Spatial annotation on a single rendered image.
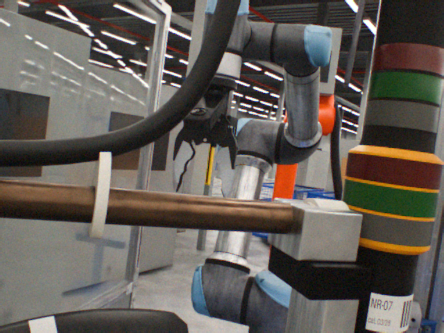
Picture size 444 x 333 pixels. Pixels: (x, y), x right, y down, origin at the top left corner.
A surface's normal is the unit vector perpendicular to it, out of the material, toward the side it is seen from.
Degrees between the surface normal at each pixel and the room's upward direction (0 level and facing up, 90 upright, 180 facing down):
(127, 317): 33
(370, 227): 90
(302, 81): 148
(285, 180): 96
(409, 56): 90
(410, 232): 90
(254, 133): 66
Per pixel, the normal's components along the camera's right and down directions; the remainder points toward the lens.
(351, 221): 0.33, 0.10
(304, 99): 0.00, 0.88
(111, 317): 0.45, -0.75
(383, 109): -0.77, -0.07
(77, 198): 0.37, -0.29
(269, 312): -0.27, 0.01
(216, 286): -0.19, -0.40
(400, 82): -0.48, -0.02
